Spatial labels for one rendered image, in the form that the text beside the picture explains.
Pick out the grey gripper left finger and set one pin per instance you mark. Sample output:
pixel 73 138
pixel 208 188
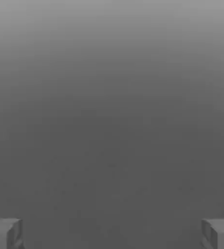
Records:
pixel 1 234

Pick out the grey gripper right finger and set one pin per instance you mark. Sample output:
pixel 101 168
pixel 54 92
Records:
pixel 222 235

